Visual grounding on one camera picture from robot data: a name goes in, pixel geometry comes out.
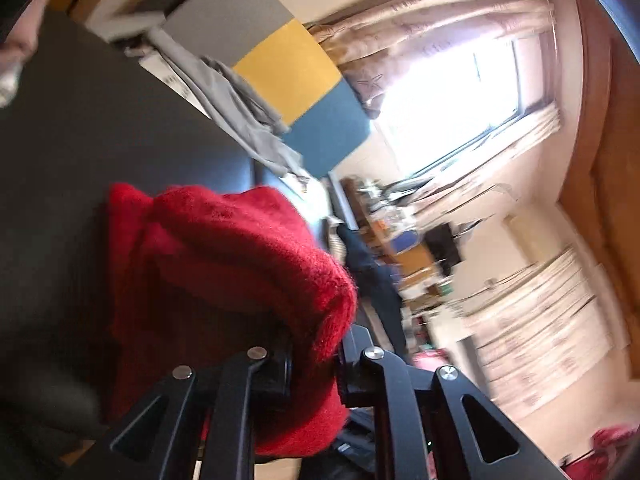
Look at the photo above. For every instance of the white printed sheet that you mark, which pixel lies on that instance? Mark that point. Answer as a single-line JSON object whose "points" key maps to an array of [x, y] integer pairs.
{"points": [[172, 80]]}

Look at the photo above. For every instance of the cluttered wooden shelf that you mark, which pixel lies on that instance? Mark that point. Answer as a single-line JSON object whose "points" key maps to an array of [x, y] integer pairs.
{"points": [[400, 240]]}

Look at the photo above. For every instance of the beige curtain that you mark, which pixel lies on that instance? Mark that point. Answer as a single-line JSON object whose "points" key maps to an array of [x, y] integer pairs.
{"points": [[400, 35]]}

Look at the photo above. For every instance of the dark hanging garment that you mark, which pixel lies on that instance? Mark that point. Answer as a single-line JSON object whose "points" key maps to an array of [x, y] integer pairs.
{"points": [[380, 290]]}

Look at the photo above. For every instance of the red cloth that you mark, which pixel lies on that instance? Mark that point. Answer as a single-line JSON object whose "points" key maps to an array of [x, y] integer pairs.
{"points": [[615, 440]]}

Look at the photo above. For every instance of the bright window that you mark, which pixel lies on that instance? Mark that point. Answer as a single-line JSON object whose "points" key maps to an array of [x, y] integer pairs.
{"points": [[450, 110]]}

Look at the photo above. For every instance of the wooden door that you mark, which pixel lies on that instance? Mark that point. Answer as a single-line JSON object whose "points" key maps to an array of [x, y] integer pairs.
{"points": [[600, 185]]}

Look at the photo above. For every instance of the pink folded garment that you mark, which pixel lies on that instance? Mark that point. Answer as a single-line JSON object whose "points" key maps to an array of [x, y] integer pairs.
{"points": [[22, 35]]}

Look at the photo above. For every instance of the white striped panel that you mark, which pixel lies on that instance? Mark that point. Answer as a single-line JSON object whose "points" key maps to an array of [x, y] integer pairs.
{"points": [[540, 320]]}

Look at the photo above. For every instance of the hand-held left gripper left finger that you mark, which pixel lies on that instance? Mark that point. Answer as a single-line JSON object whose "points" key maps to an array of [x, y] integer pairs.
{"points": [[280, 375]]}

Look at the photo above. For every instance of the grey yellow blue panel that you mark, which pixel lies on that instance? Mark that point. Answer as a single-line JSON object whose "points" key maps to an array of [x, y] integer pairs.
{"points": [[290, 60]]}

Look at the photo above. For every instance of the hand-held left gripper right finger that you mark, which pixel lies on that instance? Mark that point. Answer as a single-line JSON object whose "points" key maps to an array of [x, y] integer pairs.
{"points": [[355, 360]]}

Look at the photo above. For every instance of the grey crumpled clothes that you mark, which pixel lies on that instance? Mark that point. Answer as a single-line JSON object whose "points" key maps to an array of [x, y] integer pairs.
{"points": [[240, 105]]}

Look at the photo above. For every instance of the red knit sweater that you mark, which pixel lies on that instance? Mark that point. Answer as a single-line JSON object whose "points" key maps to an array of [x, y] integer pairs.
{"points": [[225, 260]]}

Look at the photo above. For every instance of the white folded cloth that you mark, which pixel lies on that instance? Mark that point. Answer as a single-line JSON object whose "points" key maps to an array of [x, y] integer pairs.
{"points": [[7, 85]]}

